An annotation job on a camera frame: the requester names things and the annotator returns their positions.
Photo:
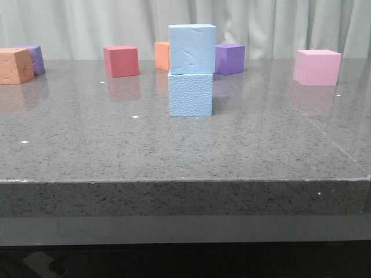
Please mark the light blue foam cube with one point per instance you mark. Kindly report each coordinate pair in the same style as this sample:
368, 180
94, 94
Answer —
192, 48
190, 94

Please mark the purple foam cube right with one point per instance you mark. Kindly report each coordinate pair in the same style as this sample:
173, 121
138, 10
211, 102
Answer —
229, 59

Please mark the purple foam cube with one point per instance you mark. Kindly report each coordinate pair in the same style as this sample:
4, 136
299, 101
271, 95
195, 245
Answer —
37, 58
229, 59

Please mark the smooth orange foam cube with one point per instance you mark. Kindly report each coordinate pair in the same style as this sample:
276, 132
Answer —
162, 57

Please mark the red foam cube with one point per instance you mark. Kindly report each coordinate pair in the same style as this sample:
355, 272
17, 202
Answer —
121, 61

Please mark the pink foam cube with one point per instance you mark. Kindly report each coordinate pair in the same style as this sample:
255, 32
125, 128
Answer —
317, 67

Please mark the purple foam cube left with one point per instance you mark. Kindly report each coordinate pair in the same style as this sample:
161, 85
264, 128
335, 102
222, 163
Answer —
37, 58

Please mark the white pleated curtain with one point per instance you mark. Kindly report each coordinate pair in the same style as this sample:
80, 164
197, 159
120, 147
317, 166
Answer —
78, 30

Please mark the dented orange foam cube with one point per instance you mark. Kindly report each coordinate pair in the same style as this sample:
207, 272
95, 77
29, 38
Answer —
16, 66

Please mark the power strip under table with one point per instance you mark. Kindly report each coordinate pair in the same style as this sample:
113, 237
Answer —
44, 265

